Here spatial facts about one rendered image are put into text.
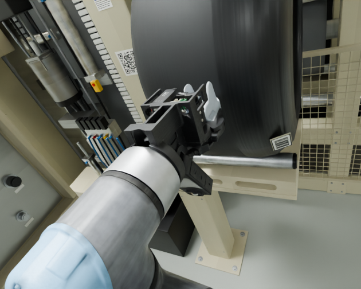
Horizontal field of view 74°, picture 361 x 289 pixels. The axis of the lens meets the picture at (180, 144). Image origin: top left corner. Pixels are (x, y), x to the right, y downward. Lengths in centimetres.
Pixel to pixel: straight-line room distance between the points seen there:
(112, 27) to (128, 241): 62
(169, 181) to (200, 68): 24
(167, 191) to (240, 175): 52
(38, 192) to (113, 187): 69
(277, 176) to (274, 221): 95
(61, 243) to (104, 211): 3
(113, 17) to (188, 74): 34
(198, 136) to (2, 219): 68
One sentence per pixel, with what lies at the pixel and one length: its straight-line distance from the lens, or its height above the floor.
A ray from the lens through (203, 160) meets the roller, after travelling 76.
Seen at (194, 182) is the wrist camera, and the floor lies 118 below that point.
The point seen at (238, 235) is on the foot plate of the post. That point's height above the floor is 1.
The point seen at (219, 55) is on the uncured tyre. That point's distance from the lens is 41.
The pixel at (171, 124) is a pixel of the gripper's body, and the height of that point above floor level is 127.
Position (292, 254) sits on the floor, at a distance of 156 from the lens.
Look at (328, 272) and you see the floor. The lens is 154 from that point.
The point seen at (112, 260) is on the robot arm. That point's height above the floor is 126.
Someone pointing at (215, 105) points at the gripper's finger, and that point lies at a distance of 39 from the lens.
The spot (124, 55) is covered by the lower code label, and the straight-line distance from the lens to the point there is 75.
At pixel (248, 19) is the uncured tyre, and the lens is 41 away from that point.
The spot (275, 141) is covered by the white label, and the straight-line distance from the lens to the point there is 51.
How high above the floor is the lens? 141
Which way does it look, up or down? 36 degrees down
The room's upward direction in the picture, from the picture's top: 22 degrees counter-clockwise
